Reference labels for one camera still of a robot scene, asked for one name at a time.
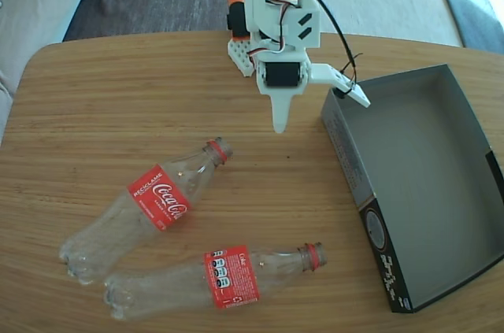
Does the pale grey upholstered seat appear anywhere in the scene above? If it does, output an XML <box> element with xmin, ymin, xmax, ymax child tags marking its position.
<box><xmin>317</xmin><ymin>0</ymin><xmax>465</xmax><ymax>49</ymax></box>

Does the orange and black clamp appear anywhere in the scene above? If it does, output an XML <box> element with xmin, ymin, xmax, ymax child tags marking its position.
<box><xmin>226</xmin><ymin>0</ymin><xmax>250</xmax><ymax>42</ymax></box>

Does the clear plastic cola bottle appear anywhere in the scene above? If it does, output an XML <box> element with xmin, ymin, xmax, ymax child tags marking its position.
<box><xmin>102</xmin><ymin>241</ymin><xmax>328</xmax><ymax>320</ymax></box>
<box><xmin>57</xmin><ymin>136</ymin><xmax>235</xmax><ymax>286</ymax></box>

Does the grey cardboard box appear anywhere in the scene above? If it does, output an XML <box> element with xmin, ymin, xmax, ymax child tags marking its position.
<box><xmin>319</xmin><ymin>64</ymin><xmax>504</xmax><ymax>314</ymax></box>

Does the flat white camera plate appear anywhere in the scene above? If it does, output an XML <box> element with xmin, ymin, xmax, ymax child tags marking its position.
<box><xmin>306</xmin><ymin>63</ymin><xmax>372</xmax><ymax>109</ymax></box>

